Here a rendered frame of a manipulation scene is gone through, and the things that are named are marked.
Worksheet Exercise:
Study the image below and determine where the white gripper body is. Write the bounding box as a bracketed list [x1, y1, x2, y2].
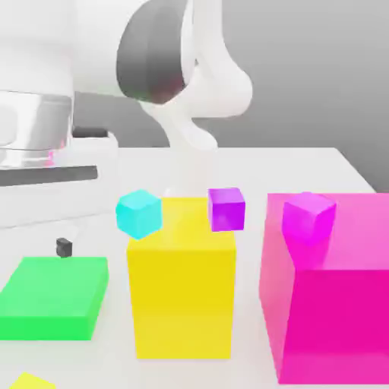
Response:
[0, 163, 120, 229]

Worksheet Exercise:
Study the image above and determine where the small cyan cube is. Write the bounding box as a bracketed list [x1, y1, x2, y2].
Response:
[115, 188, 164, 242]

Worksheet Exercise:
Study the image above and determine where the small yellow cube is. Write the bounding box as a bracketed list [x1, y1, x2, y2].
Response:
[8, 372, 58, 389]

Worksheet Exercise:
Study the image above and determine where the small purple cube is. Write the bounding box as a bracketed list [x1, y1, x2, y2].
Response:
[207, 187, 246, 232]

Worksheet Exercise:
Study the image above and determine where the small magenta cube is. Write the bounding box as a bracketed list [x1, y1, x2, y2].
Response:
[281, 191, 337, 245]

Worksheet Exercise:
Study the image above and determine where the large green box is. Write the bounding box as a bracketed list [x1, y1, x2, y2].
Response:
[0, 256, 109, 342]

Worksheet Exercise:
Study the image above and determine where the large yellow box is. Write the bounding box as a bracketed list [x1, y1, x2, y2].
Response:
[125, 196, 238, 360]

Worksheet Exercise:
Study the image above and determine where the large pink box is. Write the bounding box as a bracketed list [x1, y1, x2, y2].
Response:
[258, 192, 389, 386]

